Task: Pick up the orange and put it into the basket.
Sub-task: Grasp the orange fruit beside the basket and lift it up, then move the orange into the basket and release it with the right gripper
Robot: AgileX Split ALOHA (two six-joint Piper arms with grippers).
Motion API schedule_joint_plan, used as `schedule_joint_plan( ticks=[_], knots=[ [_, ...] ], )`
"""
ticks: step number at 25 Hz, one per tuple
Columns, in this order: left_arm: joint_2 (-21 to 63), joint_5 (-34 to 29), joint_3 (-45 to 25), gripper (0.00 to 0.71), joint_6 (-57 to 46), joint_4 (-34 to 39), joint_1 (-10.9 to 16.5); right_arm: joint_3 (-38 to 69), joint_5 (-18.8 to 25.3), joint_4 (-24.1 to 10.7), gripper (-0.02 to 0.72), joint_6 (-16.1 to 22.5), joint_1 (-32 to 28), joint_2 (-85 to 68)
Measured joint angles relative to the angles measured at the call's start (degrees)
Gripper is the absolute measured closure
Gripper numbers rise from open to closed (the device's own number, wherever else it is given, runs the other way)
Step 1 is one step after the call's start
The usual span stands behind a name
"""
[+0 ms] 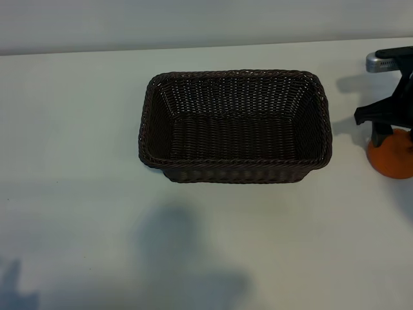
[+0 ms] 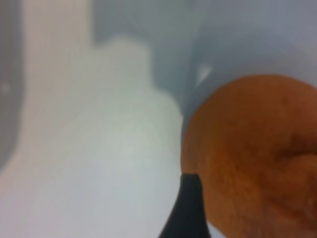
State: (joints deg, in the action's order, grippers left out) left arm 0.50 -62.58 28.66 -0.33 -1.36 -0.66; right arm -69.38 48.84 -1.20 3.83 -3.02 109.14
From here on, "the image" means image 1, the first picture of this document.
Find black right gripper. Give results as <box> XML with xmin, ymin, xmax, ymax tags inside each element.
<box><xmin>354</xmin><ymin>68</ymin><xmax>413</xmax><ymax>149</ymax></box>

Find orange fruit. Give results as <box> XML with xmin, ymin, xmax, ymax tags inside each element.
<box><xmin>367</xmin><ymin>127</ymin><xmax>413</xmax><ymax>180</ymax></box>

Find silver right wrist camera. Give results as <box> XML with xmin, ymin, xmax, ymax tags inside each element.
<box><xmin>365</xmin><ymin>53</ymin><xmax>401</xmax><ymax>73</ymax></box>

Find dark brown woven basket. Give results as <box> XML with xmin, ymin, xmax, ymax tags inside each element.
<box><xmin>137</xmin><ymin>68</ymin><xmax>334</xmax><ymax>185</ymax></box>

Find black right camera bracket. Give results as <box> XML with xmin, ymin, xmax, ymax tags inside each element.
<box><xmin>376</xmin><ymin>46</ymin><xmax>413</xmax><ymax>70</ymax></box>

